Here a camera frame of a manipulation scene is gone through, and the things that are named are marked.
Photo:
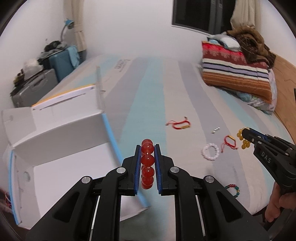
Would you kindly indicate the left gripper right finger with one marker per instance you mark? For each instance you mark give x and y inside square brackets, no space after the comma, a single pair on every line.
[170,178]

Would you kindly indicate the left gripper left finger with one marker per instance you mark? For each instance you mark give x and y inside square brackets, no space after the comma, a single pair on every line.
[123,180]

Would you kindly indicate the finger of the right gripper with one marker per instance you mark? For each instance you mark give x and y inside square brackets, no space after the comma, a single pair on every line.
[254,136]

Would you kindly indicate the right hand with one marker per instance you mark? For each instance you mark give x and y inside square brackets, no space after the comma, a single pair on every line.
[278,201]

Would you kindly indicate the floral pillow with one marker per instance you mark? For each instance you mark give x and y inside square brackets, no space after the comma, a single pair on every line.
[257,102]

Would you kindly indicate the striped bed sheet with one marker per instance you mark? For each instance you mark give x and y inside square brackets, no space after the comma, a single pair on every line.
[178,111]

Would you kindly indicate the wooden headboard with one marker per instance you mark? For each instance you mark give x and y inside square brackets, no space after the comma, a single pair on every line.
[285,75]

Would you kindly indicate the striped folded quilt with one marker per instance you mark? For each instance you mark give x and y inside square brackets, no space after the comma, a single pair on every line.
[229,69]

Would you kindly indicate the yellow blue cardboard box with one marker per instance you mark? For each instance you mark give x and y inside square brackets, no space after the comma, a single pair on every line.
[80,128]

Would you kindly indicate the brown fuzzy blanket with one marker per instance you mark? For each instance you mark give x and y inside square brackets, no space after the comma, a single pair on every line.
[252,45]

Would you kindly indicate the white grey pillow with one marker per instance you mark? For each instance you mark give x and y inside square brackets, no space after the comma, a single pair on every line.
[226,41]

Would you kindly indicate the right beige curtain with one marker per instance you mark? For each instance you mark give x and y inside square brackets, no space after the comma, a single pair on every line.
[246,13]

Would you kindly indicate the beige curtain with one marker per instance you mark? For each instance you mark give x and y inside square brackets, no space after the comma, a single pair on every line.
[73,10]
[246,13]

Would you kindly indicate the dark window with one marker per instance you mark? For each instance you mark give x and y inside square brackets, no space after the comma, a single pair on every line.
[208,16]

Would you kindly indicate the grey suitcase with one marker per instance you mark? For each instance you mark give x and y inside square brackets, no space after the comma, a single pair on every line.
[29,92]

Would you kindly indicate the teal suitcase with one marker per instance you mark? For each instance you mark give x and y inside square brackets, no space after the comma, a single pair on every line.
[63,62]

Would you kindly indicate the blue desk lamp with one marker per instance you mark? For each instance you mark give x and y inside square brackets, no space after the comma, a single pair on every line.
[68,24]

